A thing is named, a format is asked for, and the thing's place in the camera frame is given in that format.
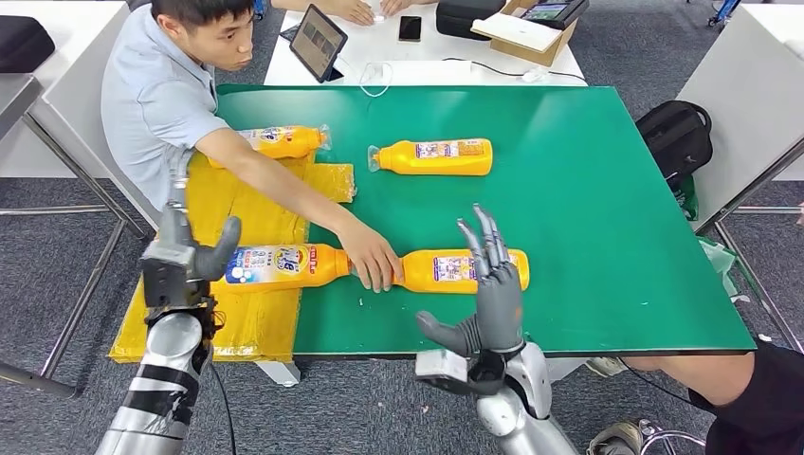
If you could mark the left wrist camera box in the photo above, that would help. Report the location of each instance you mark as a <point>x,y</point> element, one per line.
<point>169,286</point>

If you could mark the person's right hand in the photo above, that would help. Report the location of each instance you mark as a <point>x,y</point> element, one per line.
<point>374,257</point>

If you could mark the white power adapter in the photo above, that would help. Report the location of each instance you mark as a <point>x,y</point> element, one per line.
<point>534,75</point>

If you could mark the chrome chair base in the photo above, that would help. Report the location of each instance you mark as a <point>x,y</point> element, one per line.
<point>666,439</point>

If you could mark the black terminal with screen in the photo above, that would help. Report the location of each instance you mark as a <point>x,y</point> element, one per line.
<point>554,11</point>

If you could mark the person's right forearm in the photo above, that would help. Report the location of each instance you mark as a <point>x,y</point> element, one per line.
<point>308,204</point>

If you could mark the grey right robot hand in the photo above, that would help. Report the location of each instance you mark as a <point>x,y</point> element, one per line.
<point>499,314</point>

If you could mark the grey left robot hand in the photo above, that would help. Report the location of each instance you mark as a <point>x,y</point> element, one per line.
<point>176,229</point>

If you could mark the black zip case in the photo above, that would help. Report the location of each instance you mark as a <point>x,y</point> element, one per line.
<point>466,17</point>

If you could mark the white table with metal legs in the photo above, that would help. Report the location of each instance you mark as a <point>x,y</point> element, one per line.
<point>745,94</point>

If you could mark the clear plastic bag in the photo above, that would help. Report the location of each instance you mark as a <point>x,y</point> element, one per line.
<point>719,267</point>

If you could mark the white table with metal frame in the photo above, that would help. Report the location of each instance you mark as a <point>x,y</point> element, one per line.
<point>75,9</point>

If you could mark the yellow taped mat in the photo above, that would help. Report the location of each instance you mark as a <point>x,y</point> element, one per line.
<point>264,326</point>

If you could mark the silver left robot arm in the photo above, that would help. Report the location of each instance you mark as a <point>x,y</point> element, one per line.
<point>163,351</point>

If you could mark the black smartphone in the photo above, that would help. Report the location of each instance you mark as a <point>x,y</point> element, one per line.
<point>410,28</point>

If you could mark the white sheet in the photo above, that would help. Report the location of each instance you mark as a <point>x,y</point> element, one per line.
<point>516,31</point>

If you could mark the green table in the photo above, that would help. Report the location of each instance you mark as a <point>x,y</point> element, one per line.
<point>597,220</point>

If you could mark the black tablet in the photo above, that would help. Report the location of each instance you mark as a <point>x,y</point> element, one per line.
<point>318,41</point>

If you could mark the cardboard box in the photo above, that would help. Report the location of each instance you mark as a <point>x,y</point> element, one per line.
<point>532,55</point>

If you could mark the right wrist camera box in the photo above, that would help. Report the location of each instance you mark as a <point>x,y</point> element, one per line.
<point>440,364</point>

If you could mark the orange detergent bottle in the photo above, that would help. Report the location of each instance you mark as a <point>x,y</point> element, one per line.
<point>427,270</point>
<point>289,143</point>
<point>433,164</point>
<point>283,267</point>

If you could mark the green bag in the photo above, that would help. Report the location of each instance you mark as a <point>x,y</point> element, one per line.
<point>688,200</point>

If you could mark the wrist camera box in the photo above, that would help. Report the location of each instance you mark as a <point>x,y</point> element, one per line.
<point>440,364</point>
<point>169,286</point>

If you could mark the person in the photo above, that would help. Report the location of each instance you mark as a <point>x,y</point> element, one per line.
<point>157,107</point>
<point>710,377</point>
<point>352,9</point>

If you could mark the black backpack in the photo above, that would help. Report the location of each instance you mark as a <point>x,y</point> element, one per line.
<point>673,140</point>

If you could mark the black bag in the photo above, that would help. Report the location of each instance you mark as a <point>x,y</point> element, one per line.
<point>24,43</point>

